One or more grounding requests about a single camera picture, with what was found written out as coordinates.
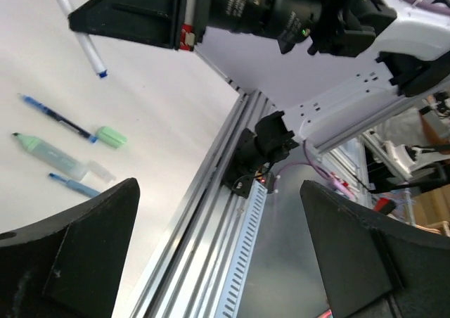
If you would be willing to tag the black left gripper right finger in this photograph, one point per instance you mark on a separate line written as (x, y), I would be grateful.
(372, 265)

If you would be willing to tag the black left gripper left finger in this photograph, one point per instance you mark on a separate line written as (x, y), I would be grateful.
(70, 264)

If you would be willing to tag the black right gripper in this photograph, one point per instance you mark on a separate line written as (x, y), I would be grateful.
(150, 22)

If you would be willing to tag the light blue pen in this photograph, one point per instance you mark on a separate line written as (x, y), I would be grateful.
(75, 186)

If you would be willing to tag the clear pen cap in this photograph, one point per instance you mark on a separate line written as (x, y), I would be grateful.
(100, 171)

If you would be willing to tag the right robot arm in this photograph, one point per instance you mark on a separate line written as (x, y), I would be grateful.
(410, 40)

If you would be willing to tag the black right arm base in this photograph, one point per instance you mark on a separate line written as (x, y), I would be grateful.
(256, 153)

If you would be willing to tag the green highlighter pen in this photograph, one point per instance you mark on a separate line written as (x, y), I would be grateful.
(52, 156)

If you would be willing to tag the dark blue gel pen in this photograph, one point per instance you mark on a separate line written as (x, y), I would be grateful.
(59, 118)

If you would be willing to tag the green highlighter cap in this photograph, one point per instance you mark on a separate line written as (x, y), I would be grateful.
(111, 137)

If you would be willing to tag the aluminium rail frame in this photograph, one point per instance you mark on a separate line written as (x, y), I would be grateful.
(189, 265)

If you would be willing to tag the white slotted cable duct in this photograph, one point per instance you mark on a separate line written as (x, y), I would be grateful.
(234, 282)

